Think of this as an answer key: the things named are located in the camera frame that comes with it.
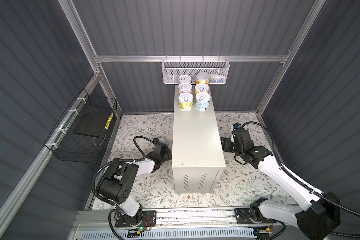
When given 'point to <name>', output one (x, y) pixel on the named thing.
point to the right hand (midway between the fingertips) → (227, 142)
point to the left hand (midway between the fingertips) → (162, 153)
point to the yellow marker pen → (109, 121)
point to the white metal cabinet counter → (198, 160)
